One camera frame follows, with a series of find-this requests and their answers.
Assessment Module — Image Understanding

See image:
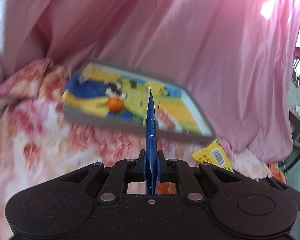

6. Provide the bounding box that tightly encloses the grey cardboard tray box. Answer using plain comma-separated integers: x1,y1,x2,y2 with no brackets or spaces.
62,60,216,144

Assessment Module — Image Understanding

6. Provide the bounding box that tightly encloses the small orange tangerine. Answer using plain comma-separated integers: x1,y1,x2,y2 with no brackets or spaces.
107,98,124,113

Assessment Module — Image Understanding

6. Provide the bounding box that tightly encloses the gold foil snack packet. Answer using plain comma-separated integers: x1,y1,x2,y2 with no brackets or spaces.
157,181,177,195

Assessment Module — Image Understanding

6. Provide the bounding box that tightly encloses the yellow green snack packet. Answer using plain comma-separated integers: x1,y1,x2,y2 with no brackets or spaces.
191,140,233,172

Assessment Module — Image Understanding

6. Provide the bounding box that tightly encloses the sausage snack packet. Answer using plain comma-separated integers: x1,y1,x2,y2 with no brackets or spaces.
156,108,183,133

